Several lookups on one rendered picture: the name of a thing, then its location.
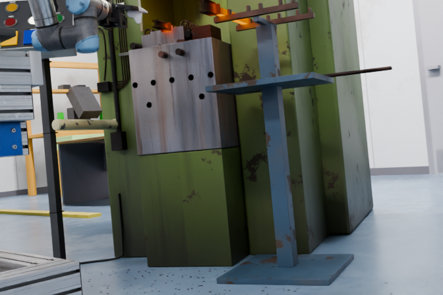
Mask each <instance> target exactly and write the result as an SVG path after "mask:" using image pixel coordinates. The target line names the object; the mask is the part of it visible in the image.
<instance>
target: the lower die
mask: <svg viewBox="0 0 443 295"><path fill-rule="evenodd" d="M171 29H172V31H167V32H161V30H158V31H154V32H150V34H148V35H145V36H141V38H142V48H145V47H153V46H158V45H159V44H160V45H165V44H170V43H176V41H177V40H185V41H187V40H192V39H190V38H187V37H185V32H186V31H187V27H185V26H178V27H175V26H171Z"/></svg>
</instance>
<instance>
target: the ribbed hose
mask: <svg viewBox="0 0 443 295"><path fill-rule="evenodd" d="M108 36H109V48H110V49H109V50H110V55H111V56H110V59H111V70H112V71H111V72H112V79H113V81H112V82H113V93H114V95H113V96H114V104H115V116H116V121H117V123H118V126H117V131H116V132H110V136H111V150H112V151H117V150H124V149H127V134H126V131H121V119H120V109H119V96H118V89H117V88H118V87H117V75H116V74H117V73H116V71H117V70H116V63H115V50H114V39H113V29H111V31H109V30H108Z"/></svg>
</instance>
